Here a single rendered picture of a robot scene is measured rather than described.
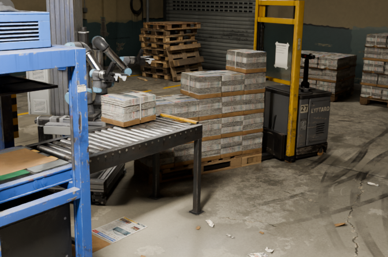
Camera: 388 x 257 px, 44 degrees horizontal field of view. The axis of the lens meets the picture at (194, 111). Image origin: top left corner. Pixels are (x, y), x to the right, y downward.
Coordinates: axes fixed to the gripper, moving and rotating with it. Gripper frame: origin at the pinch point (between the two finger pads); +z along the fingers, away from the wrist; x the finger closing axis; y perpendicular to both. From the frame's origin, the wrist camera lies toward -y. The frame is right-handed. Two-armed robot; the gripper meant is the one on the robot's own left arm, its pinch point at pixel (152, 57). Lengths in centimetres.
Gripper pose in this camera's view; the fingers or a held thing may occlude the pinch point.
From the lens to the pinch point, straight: 509.4
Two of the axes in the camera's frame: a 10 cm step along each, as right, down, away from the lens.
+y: -0.7, 9.4, 3.5
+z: 9.4, -0.6, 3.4
